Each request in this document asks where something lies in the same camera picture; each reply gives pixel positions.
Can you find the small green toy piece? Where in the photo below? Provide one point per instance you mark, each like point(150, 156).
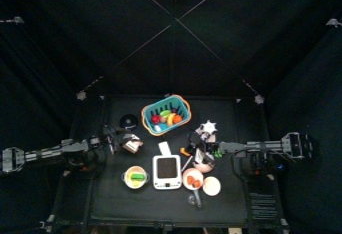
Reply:
point(217, 153)

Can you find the black round dish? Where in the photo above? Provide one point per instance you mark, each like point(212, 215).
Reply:
point(128, 121)

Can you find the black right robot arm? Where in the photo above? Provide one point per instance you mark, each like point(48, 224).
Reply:
point(262, 146)

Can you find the pale pink toy squash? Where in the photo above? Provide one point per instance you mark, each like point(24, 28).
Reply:
point(203, 168)

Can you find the white and blue toy item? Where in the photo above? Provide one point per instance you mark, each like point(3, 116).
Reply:
point(158, 128)

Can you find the small cream toy pot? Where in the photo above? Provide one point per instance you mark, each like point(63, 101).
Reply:
point(128, 182)

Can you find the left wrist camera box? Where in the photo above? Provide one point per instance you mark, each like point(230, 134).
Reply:
point(131, 145)

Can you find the green toy fruit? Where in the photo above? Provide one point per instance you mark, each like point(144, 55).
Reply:
point(166, 113)

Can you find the pink toy frying pan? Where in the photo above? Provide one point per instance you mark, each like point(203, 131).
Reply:
point(192, 186)

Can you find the grey frame clamp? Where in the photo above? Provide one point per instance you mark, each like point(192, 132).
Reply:
point(333, 22)
point(16, 20)
point(259, 99)
point(80, 94)

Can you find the orange toy fruit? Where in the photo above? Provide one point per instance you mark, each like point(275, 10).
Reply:
point(176, 119)

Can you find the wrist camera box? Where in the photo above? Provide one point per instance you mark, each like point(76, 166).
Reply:
point(199, 156)
point(131, 145)

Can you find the yellow toy banana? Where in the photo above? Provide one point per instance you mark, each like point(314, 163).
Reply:
point(170, 120)

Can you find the small orange toy piece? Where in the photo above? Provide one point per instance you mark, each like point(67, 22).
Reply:
point(184, 151)

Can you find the orange toy carrot slice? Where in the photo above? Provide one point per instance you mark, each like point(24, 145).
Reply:
point(190, 179)
point(196, 183)

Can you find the white spiky star toy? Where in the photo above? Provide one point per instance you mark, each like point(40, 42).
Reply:
point(208, 127)

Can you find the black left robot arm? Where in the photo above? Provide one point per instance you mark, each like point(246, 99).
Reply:
point(48, 150)

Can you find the green and yellow toy vegetable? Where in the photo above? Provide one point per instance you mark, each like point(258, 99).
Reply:
point(136, 177)

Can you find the thin white stick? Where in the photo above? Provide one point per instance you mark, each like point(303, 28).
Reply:
point(187, 163)

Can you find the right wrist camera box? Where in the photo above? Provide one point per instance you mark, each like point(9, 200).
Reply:
point(199, 156)

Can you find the red toy fruit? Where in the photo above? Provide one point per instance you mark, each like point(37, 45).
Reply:
point(155, 118)

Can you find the peach round plate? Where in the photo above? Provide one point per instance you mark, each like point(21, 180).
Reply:
point(211, 186)

